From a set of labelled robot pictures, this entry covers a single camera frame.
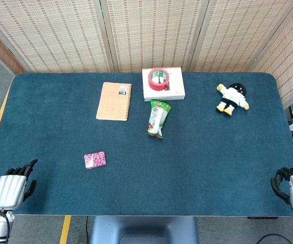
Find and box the red tape roll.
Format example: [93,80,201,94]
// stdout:
[148,68,170,91]

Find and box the green snack bag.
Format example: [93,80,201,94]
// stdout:
[146,99,173,139]

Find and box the black and white plush doll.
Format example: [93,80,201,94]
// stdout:
[215,82,250,117]

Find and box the black floor cable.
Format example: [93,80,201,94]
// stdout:
[257,233,293,244]

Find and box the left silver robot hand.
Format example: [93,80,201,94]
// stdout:
[0,159,39,211]

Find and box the white flat box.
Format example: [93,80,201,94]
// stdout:
[141,67,186,102]

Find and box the woven bamboo screen panel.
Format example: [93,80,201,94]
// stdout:
[100,0,210,73]
[248,0,293,102]
[0,0,111,73]
[189,0,293,73]

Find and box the brown spiral notebook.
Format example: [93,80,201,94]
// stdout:
[96,81,132,121]

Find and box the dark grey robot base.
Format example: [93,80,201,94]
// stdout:
[89,216,199,244]

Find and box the blue felt table mat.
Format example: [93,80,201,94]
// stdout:
[0,72,293,217]

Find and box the pink patterned block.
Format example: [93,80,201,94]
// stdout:
[84,151,107,170]

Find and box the brown woven screen panel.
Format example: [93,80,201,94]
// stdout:
[0,21,26,76]

